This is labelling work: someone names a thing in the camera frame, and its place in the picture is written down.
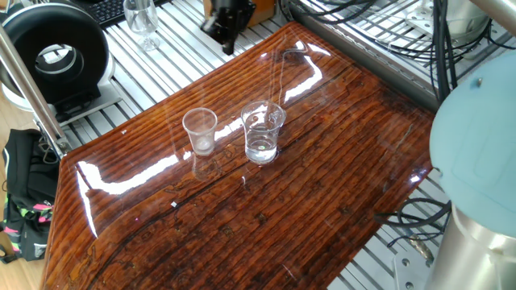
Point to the clear wine glass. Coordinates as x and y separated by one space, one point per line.
141 20

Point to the grey metal table rail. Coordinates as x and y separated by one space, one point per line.
363 52

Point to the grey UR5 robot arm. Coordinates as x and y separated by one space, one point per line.
475 141

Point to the black camera on mount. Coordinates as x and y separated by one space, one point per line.
227 20

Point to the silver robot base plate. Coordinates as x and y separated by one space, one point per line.
411 274

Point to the clear plastic cup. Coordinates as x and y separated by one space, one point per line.
200 137

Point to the perforated silver metal plate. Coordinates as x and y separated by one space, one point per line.
423 20

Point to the brown wooden board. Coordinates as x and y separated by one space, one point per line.
242 221

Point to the black keyboard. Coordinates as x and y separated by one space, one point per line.
106 10

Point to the aluminium frame beam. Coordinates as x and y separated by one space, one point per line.
28 88

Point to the black bag with pink pattern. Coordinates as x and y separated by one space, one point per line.
28 181

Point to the grey metal tube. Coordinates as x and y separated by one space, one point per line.
498 10

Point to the silver cylinder base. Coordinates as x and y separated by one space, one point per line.
467 18

